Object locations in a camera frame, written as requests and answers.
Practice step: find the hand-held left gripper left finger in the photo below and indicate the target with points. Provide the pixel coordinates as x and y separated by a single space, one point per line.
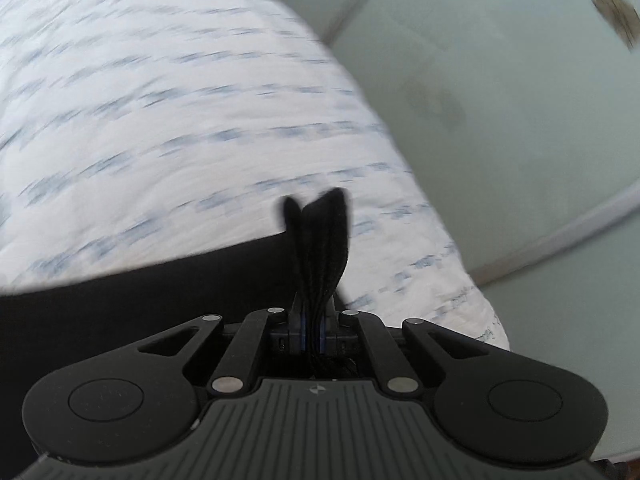
301 332

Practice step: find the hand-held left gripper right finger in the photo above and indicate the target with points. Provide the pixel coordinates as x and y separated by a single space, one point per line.
324 332

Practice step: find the black pants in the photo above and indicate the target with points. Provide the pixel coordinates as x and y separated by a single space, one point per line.
100 310

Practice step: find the white script-print bed sheet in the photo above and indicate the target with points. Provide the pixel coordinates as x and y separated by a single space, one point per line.
175 110

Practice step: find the white wardrobe door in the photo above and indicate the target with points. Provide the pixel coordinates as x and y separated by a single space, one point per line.
500 110

